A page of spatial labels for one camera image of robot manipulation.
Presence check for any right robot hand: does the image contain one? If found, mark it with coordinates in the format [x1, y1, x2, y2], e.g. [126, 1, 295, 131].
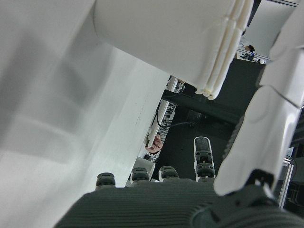
[54, 4, 304, 228]

